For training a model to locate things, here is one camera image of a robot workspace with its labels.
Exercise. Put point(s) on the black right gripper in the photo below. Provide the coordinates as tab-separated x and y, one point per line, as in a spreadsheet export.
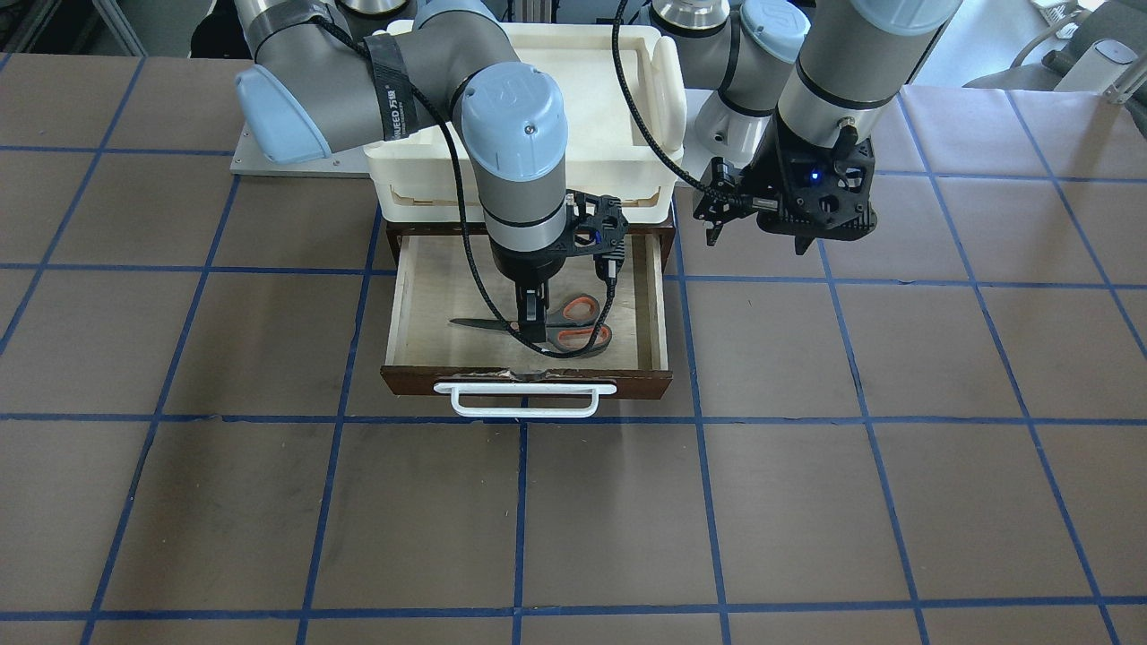
519	269

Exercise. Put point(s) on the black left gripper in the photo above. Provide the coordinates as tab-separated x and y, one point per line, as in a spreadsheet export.
767	166

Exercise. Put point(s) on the grey orange handled scissors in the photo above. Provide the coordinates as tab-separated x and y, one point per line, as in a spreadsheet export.
567	328

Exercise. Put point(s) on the wooden drawer with white handle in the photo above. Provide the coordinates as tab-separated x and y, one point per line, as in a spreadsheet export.
430	353

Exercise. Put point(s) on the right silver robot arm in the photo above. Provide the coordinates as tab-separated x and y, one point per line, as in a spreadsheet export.
315	90

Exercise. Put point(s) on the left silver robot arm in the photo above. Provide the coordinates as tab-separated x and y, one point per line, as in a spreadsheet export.
821	79

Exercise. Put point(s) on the dark brown drawer cabinet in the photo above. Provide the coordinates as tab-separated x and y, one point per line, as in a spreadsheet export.
525	237

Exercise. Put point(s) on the brown paper table mat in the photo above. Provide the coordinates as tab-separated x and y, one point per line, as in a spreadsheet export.
933	435

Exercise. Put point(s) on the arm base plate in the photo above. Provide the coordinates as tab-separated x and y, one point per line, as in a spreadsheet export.
248	160

